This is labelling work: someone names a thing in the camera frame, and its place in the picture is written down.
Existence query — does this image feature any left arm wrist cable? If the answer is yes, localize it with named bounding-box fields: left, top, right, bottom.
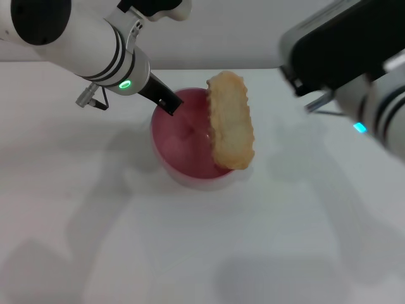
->
left=75, top=84, right=109, bottom=111

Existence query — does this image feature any pink plastic bowl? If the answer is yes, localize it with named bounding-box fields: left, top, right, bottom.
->
left=149, top=87, right=237, bottom=192

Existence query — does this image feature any arm wrist cable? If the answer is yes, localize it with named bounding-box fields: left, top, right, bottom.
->
left=75, top=84, right=109, bottom=111
left=304, top=91, right=344, bottom=117

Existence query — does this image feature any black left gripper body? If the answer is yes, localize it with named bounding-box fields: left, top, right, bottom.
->
left=137, top=72, right=173, bottom=104

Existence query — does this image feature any striped orange bread loaf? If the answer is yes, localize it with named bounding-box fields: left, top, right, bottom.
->
left=206, top=70, right=256, bottom=170

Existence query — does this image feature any right arm wrist cable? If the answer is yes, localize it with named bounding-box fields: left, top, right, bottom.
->
left=304, top=91, right=344, bottom=117

